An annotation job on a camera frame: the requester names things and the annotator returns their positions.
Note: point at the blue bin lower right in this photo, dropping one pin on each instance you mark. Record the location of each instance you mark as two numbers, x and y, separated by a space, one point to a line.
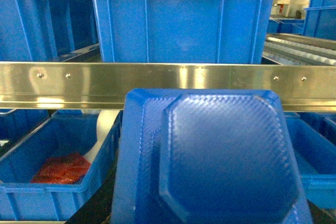
315 155

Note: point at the red parts in bin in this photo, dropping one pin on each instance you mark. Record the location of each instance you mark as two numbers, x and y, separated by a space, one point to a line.
68 169

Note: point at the blue bin with red parts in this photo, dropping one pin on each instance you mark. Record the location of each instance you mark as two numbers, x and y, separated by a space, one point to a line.
60 135

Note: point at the blue bin upper left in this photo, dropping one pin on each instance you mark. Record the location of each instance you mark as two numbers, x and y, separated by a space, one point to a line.
45 30

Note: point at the large blue bin upper shelf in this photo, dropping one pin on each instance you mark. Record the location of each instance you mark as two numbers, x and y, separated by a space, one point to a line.
182 31

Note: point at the stainless steel shelf rack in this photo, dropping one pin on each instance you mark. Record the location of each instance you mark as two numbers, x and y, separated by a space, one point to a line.
299 70

